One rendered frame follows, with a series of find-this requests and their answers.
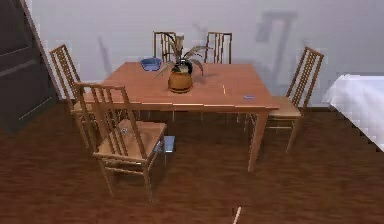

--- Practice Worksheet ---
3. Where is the brown wooden dining table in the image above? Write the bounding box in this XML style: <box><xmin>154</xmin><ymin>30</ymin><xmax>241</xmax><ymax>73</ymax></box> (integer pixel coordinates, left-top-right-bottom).
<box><xmin>84</xmin><ymin>61</ymin><xmax>280</xmax><ymax>173</ymax></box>

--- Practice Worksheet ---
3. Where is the house plant in orange pot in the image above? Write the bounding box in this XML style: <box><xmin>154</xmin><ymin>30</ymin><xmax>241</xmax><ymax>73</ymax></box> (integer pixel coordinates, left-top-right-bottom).
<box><xmin>156</xmin><ymin>33</ymin><xmax>213</xmax><ymax>94</ymax></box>

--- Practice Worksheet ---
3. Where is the blue box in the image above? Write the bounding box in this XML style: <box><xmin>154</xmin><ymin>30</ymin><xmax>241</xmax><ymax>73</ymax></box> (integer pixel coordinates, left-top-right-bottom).
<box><xmin>163</xmin><ymin>135</ymin><xmax>176</xmax><ymax>154</ymax></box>

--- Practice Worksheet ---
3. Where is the wooden slat-back chair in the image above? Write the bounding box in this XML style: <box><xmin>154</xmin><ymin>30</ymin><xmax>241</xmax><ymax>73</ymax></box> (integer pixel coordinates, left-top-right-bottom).
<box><xmin>74</xmin><ymin>81</ymin><xmax>168</xmax><ymax>204</ymax></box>
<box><xmin>203</xmin><ymin>31</ymin><xmax>233</xmax><ymax>65</ymax></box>
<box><xmin>152</xmin><ymin>30</ymin><xmax>177</xmax><ymax>64</ymax></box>
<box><xmin>265</xmin><ymin>46</ymin><xmax>325</xmax><ymax>154</ymax></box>
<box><xmin>49</xmin><ymin>43</ymin><xmax>98</xmax><ymax>152</ymax></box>

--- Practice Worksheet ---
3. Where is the blue bowl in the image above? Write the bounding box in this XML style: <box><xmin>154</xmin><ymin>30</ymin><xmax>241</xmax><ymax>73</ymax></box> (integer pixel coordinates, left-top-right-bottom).
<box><xmin>139</xmin><ymin>57</ymin><xmax>163</xmax><ymax>72</ymax></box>

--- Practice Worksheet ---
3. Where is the white table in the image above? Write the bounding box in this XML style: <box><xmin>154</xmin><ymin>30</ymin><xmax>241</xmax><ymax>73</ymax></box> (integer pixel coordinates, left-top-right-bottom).
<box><xmin>321</xmin><ymin>73</ymin><xmax>384</xmax><ymax>153</ymax></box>

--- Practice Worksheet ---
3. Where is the dark grey room door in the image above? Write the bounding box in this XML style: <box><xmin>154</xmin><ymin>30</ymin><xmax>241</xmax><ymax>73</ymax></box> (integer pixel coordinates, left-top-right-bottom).
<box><xmin>0</xmin><ymin>0</ymin><xmax>58</xmax><ymax>134</ymax></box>

